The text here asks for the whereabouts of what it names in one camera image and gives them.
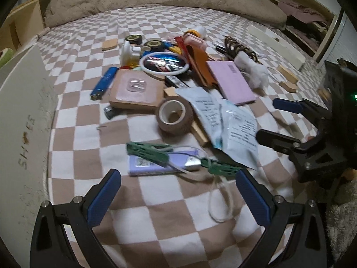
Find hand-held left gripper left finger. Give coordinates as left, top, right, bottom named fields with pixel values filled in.
left=30, top=169, right=122, bottom=268

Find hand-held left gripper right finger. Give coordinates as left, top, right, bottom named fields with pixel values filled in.
left=236, top=169, right=328, bottom=268

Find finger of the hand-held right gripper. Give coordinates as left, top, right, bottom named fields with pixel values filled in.
left=256, top=129, right=307, bottom=157
left=273, top=98, right=332, bottom=129

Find white blue printed packet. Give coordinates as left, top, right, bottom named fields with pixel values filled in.
left=220, top=100, right=259, bottom=171

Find white silicone strap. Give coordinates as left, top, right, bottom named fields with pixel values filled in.
left=170, top=147, right=234, bottom=223

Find green clothes peg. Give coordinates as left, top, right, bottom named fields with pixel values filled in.
left=126, top=142, right=174, bottom=164
left=201, top=159, right=245, bottom=180

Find purple power bank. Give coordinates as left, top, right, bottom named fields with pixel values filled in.
left=128, top=149, right=201, bottom=176

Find white shoe box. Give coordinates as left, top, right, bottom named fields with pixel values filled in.
left=0, top=45, right=61, bottom=257

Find wooden blocks at right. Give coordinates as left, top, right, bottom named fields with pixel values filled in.
left=277, top=64, right=299, bottom=84

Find white fluffy scrunchie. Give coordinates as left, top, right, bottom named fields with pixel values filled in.
left=234, top=53, right=270, bottom=90

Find pink notebook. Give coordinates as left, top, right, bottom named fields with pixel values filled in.
left=207, top=61, right=257, bottom=106

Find checkered bedsheet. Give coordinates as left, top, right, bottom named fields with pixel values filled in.
left=36, top=6, right=335, bottom=268

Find dark clothes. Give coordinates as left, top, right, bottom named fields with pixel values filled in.
left=286, top=15, right=327, bottom=54

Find flat wooden bar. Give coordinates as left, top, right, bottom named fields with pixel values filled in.
left=163, top=86, right=210, bottom=147

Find black stapler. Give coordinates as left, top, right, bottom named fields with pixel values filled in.
left=104, top=105, right=119, bottom=120

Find fuzzy beige cloth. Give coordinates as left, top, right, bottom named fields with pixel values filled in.
left=325, top=198, right=357, bottom=260

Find pink clothes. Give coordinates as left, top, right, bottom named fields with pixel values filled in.
left=279, top=0, right=330, bottom=24

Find brown bandage roll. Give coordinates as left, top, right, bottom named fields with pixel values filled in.
left=156, top=97, right=194, bottom=135

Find pink-brown board with clear hook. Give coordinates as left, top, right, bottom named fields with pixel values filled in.
left=108, top=69, right=165, bottom=115

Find small pink device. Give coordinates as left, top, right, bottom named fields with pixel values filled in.
left=183, top=33, right=207, bottom=51

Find black rectangular case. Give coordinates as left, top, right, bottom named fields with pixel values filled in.
left=164, top=75, right=190, bottom=89

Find blue lighter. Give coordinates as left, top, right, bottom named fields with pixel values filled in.
left=90, top=67, right=118, bottom=102

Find white roll with orange cap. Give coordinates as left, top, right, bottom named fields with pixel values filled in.
left=184, top=26, right=206, bottom=40

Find blue yellow pen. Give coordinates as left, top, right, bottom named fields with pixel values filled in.
left=160, top=41, right=183, bottom=56

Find small white bottle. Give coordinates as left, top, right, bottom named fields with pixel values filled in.
left=120, top=40, right=143, bottom=65

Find green avocado plush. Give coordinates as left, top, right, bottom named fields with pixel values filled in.
left=0, top=47, right=15, bottom=68

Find beige duvet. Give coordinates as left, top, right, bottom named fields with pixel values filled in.
left=45, top=0, right=288, bottom=30

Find wooden bedside shelf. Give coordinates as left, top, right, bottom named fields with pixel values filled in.
left=0, top=0, right=56, bottom=59

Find thin white ring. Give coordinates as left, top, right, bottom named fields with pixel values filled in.
left=267, top=66, right=280, bottom=83

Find thick white ring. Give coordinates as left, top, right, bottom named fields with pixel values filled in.
left=139, top=52, right=190, bottom=77

